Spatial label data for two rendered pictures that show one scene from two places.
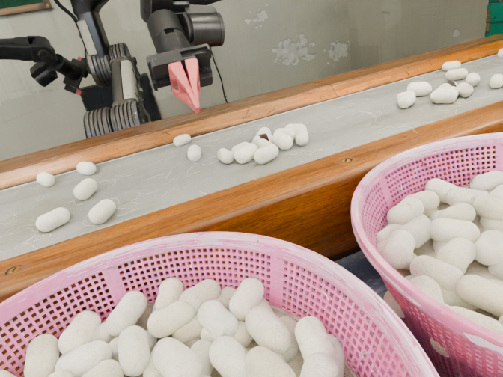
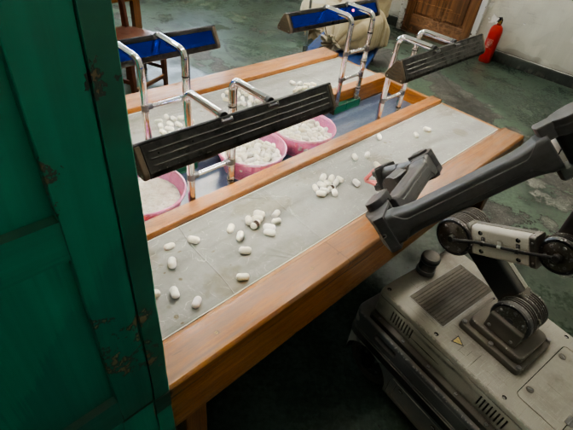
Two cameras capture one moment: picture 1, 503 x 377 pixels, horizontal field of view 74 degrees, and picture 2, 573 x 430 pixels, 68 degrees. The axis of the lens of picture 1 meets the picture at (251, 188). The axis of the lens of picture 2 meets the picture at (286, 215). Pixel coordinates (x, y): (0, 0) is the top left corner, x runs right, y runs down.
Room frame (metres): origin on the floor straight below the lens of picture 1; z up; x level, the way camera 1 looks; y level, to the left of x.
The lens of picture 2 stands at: (1.39, -0.79, 1.60)
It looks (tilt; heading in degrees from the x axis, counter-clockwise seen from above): 40 degrees down; 147
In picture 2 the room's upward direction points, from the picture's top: 8 degrees clockwise
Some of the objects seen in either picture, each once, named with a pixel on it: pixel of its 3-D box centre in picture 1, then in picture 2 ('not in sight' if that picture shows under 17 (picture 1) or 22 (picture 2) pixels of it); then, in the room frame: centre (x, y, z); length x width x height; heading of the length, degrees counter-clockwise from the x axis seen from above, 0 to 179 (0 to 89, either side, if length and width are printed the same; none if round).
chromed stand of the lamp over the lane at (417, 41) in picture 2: not in sight; (411, 90); (0.17, 0.54, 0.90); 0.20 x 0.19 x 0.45; 106
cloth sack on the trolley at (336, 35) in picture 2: not in sight; (351, 26); (-2.04, 1.89, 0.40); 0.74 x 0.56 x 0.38; 109
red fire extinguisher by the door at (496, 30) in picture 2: not in sight; (493, 39); (-1.82, 3.73, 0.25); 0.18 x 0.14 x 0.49; 108
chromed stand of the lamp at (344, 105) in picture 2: not in sight; (340, 58); (-0.22, 0.43, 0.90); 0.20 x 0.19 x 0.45; 106
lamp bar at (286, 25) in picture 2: not in sight; (333, 13); (-0.29, 0.41, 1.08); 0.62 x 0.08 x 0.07; 106
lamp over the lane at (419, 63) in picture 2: not in sight; (442, 55); (0.25, 0.56, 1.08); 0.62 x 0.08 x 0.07; 106
